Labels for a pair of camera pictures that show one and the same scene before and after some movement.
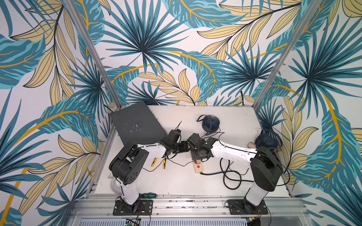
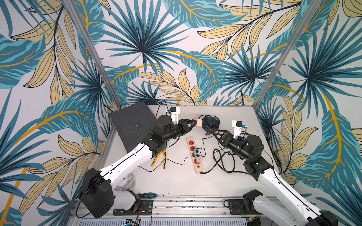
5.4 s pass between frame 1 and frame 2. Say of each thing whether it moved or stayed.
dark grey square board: stayed
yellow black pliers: stayed
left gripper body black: moved
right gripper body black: moved
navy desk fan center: stayed
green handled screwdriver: stayed
